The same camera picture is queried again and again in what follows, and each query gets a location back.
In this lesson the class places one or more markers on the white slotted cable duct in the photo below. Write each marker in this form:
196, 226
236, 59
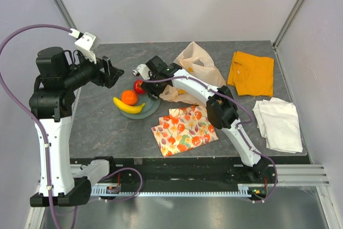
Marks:
102, 190

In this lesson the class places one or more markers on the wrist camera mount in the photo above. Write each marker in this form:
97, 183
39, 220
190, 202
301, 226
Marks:
142, 71
86, 43

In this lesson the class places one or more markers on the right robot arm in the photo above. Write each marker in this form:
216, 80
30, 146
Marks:
220, 105

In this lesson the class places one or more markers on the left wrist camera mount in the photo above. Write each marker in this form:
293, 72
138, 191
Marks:
86, 43

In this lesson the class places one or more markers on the fake orange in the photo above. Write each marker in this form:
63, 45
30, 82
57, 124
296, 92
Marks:
129, 97

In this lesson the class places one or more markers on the white folded cloth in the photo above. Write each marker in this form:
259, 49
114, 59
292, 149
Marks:
278, 123

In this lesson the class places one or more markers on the banana print plastic bag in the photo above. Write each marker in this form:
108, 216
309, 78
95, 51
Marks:
197, 62

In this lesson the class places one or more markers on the floral folded cloth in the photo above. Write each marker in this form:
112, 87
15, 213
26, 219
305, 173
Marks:
183, 129

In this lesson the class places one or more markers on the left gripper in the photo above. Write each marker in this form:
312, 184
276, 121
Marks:
109, 78

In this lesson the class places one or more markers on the right aluminium frame post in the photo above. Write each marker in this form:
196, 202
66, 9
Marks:
288, 22

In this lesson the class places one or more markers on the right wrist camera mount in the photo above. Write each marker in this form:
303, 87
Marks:
142, 71

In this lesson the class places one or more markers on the fake red apple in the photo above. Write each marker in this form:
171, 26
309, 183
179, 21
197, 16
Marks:
137, 87

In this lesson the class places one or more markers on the orange folded cloth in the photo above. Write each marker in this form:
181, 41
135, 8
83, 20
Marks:
251, 75

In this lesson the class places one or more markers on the grey green plate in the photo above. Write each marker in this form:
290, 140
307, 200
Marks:
150, 107

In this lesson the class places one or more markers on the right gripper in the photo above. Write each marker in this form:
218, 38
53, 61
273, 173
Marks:
148, 87

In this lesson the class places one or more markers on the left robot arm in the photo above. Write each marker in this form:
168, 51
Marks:
52, 105

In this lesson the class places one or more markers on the fake banana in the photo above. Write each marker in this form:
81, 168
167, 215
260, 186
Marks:
126, 108

